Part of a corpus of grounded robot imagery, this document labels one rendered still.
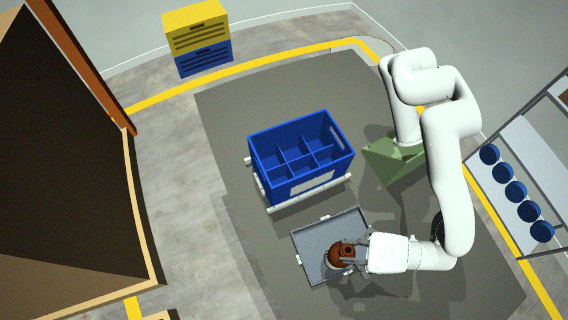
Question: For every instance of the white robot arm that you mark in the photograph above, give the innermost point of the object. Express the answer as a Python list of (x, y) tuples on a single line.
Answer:
[(441, 126)]

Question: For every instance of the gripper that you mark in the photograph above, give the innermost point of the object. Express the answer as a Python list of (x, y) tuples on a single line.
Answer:
[(389, 253)]

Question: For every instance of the blue plastic crate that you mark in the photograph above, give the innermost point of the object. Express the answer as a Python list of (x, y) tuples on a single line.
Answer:
[(289, 167)]

